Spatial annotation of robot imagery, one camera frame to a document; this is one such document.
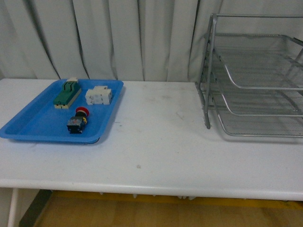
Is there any red emergency stop button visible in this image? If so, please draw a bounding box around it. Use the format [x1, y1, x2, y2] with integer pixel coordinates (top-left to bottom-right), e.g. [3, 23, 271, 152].
[67, 106, 89, 134]

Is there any silver mesh paper rack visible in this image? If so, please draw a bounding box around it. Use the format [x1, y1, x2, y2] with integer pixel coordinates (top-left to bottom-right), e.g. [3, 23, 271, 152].
[196, 13, 303, 138]

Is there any white circuit breaker block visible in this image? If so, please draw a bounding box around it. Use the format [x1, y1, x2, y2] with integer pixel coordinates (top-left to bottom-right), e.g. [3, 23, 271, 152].
[85, 86, 113, 105]

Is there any white curtain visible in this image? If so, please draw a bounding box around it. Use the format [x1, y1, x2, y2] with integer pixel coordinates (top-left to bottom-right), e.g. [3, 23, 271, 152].
[0, 0, 303, 82]

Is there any blue plastic tray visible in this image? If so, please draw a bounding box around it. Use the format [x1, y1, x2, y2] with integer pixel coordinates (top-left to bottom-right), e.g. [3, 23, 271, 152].
[0, 79, 124, 143]

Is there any green knife switch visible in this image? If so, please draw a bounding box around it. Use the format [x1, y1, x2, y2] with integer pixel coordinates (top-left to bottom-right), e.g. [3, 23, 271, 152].
[53, 78, 82, 109]

